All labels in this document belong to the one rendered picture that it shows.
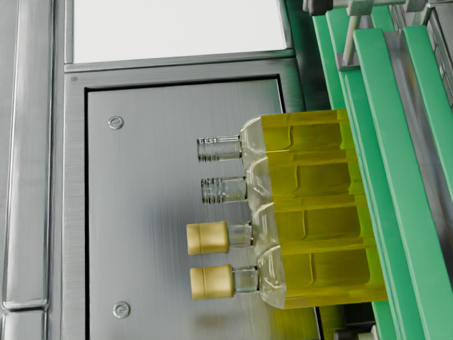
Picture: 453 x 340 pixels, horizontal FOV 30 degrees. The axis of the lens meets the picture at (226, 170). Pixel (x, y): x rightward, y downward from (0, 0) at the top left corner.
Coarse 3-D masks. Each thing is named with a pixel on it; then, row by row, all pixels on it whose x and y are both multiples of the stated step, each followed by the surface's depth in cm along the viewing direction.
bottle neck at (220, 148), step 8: (224, 136) 99; (232, 136) 99; (200, 144) 98; (208, 144) 98; (216, 144) 98; (224, 144) 98; (232, 144) 98; (200, 152) 98; (208, 152) 98; (216, 152) 98; (224, 152) 98; (232, 152) 98; (200, 160) 99; (208, 160) 99; (216, 160) 99; (224, 160) 99
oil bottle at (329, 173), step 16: (256, 160) 96; (272, 160) 95; (288, 160) 95; (304, 160) 95; (320, 160) 95; (336, 160) 95; (352, 160) 95; (256, 176) 94; (272, 176) 94; (288, 176) 94; (304, 176) 94; (320, 176) 94; (336, 176) 94; (352, 176) 94; (256, 192) 94; (272, 192) 93; (288, 192) 93; (304, 192) 93; (320, 192) 94; (336, 192) 94; (352, 192) 94
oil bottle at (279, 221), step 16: (256, 208) 93; (272, 208) 92; (288, 208) 92; (304, 208) 92; (320, 208) 92; (336, 208) 92; (352, 208) 92; (368, 208) 92; (256, 224) 92; (272, 224) 91; (288, 224) 91; (304, 224) 91; (320, 224) 91; (336, 224) 91; (352, 224) 91; (368, 224) 91; (256, 240) 91; (272, 240) 90; (288, 240) 90; (304, 240) 90
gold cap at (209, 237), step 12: (192, 228) 92; (204, 228) 92; (216, 228) 92; (192, 240) 92; (204, 240) 92; (216, 240) 92; (228, 240) 92; (192, 252) 92; (204, 252) 93; (216, 252) 93
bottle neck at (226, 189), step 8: (240, 176) 96; (208, 184) 95; (216, 184) 95; (224, 184) 95; (232, 184) 95; (240, 184) 95; (208, 192) 95; (216, 192) 95; (224, 192) 95; (232, 192) 95; (240, 192) 95; (208, 200) 95; (216, 200) 96; (224, 200) 96; (232, 200) 96; (240, 200) 96
